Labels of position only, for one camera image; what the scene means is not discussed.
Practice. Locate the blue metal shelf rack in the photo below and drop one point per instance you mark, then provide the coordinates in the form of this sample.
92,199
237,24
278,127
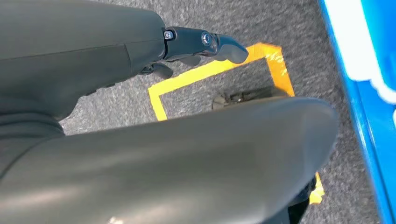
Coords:
371,139

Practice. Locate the yellow floor tape square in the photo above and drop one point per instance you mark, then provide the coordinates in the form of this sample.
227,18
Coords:
216,66

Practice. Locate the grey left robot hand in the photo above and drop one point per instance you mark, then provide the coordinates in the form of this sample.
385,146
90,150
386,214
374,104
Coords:
77,46

